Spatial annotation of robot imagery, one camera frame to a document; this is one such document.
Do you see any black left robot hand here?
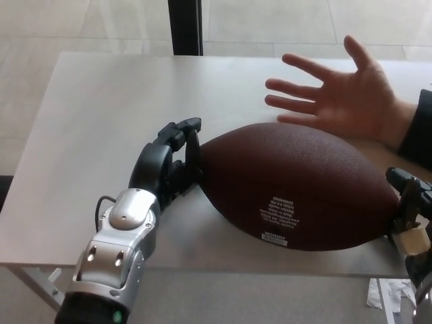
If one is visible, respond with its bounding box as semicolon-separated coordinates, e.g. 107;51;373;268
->
128;116;205;207

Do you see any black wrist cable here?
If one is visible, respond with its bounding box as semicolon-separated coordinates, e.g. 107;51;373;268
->
94;195;117;234

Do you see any white crumpled tape scrap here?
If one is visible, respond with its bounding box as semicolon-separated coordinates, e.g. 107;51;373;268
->
365;277;420;310

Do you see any dark sleeved person's forearm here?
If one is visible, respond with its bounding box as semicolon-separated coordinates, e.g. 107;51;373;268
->
396;88;432;170

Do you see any bare person's hand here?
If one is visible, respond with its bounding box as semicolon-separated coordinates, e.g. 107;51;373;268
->
265;34;418;150

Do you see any black vertical post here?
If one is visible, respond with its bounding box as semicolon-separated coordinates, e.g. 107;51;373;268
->
168;0;205;56

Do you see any white metal table leg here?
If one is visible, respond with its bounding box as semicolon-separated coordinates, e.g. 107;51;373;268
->
377;277;403;308

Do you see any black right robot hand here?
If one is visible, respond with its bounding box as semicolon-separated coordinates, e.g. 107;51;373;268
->
385;166;432;295

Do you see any black object at floor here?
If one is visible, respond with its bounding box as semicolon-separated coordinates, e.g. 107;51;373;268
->
0;175;15;214

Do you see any white metal table frame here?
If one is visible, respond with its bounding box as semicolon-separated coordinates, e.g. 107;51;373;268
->
22;267;69;312

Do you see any brown leather american football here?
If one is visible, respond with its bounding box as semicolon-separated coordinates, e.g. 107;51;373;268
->
198;122;404;252

